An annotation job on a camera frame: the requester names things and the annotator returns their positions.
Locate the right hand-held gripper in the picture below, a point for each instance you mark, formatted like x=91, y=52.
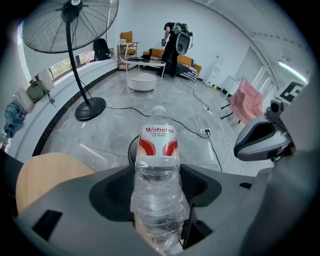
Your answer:
x=295, y=200

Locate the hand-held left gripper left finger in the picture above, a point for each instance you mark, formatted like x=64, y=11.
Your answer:
x=75, y=212

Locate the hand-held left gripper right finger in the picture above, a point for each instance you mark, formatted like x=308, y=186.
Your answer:
x=220, y=212

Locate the clear plastic bottle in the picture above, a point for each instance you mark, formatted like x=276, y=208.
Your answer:
x=157, y=175

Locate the wooden coffee table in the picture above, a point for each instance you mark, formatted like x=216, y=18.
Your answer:
x=50, y=170

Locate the pink cloth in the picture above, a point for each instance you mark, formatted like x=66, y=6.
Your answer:
x=246, y=100

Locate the white power strip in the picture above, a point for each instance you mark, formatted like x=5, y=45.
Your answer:
x=204, y=132

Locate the striped cloth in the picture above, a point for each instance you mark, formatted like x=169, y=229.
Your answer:
x=190, y=73

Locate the black standing fan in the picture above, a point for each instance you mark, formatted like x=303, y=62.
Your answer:
x=90, y=112

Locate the blue denim garment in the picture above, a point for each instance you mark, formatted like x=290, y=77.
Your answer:
x=13, y=120

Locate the beige tote bag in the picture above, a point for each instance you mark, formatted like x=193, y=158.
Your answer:
x=25, y=100

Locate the olive green bag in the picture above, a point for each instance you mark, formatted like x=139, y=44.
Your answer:
x=36, y=90

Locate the white round side table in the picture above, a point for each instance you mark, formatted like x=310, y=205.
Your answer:
x=142, y=82

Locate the orange cushioned sofa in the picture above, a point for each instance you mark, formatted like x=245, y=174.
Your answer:
x=157, y=53

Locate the white bag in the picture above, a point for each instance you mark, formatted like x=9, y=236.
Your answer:
x=47, y=77

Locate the black pouch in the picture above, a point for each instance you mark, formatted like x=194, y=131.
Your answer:
x=140, y=58

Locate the black rucksack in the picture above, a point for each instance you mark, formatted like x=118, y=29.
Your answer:
x=101, y=50

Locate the wooden chair orange cushion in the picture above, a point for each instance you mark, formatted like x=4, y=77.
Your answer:
x=126, y=37

